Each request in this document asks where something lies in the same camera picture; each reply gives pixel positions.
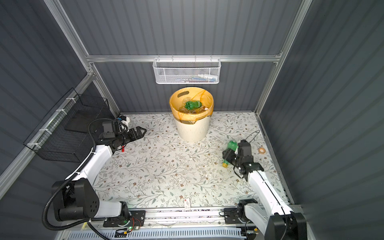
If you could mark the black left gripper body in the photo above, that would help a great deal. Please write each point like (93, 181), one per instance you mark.
(122, 138)

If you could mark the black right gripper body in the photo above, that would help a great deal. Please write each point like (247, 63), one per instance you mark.
(233, 157)

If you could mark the green bottle yellow cap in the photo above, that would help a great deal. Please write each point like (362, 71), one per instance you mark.
(230, 154)

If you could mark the amber bottle red label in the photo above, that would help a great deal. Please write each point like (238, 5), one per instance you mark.
(201, 109)

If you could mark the green crushed bottle white label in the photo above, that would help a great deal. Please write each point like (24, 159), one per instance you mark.
(192, 105)

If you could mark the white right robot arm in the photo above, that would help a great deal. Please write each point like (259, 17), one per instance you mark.
(273, 218)

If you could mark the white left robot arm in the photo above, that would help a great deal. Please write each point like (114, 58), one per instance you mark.
(74, 200)

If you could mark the white ribbed trash bin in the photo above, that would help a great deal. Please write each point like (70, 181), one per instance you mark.
(193, 132)

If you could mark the orange bin liner bag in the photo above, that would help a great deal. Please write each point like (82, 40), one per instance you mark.
(179, 98)

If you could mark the orange tape roll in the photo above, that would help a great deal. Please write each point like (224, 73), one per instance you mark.
(262, 150)

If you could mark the white paper tag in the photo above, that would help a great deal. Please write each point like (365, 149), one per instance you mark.
(187, 204)

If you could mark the tubes in white basket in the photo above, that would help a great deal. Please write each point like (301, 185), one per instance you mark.
(202, 78)

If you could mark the black wire mesh basket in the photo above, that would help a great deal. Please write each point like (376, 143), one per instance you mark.
(64, 137)

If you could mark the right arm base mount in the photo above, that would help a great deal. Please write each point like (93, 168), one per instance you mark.
(231, 216)

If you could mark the white wire mesh basket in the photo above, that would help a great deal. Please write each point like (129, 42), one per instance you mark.
(166, 72)

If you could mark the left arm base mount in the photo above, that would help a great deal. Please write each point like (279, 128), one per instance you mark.
(134, 219)

